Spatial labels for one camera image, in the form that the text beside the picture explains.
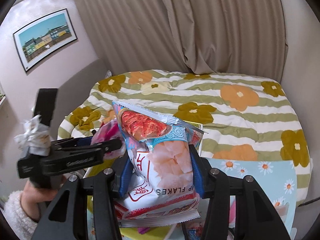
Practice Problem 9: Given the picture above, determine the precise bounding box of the white red shrimp flakes bag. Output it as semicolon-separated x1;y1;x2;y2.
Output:
112;101;204;228

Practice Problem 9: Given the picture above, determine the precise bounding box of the person left hand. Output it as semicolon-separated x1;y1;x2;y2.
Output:
21;180;57;222

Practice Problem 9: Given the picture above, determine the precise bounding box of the blue daisy tablecloth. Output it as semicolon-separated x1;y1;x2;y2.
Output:
208;158;297;232

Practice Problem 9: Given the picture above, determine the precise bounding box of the pink snack packet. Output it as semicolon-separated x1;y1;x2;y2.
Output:
91;118;126;160

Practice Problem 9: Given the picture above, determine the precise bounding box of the green cardboard box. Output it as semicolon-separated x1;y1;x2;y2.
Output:
86;122;203;240

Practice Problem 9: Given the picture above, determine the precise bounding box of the framed houses picture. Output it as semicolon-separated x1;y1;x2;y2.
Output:
13;9;78;73

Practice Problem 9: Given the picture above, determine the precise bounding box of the beige curtain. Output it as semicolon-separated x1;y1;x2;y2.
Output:
74;0;287;81

